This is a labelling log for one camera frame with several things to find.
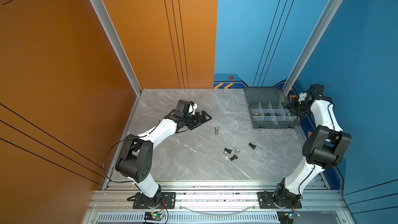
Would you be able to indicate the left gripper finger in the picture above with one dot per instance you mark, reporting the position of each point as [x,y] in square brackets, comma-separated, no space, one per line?
[202,117]
[197,124]

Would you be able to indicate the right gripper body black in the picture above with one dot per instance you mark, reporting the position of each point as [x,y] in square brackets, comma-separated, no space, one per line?
[298,107]

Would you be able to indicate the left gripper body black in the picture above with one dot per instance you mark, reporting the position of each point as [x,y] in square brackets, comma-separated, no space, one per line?
[189,121]

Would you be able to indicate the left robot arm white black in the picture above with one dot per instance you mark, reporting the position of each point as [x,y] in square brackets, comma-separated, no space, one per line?
[135,158]

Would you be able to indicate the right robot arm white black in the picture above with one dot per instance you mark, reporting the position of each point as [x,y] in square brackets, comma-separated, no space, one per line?
[323,149]

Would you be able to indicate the grey plastic organizer box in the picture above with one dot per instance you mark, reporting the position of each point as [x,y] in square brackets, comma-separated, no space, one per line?
[269,100]

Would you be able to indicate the green circuit board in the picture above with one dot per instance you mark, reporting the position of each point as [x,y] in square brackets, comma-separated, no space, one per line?
[153,217]

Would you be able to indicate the right circuit board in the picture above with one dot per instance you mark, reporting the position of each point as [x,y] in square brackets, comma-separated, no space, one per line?
[287,217]

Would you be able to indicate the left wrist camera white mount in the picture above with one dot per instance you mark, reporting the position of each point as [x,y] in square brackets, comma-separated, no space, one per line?
[186,107]

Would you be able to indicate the aluminium front rail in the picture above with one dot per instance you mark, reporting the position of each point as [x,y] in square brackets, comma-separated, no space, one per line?
[217,201]

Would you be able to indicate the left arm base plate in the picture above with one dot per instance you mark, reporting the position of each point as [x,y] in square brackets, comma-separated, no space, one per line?
[164,199]

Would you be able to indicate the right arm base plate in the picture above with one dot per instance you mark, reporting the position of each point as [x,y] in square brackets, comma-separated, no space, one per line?
[269,200]

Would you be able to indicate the right aluminium frame post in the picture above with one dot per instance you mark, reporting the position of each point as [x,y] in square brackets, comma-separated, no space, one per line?
[323,22]

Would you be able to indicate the aluminium frame post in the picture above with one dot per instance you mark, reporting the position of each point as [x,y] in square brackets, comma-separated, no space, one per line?
[323,22]
[108,26]

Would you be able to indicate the left aluminium frame post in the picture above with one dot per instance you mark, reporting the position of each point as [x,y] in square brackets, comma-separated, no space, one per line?
[108,26]

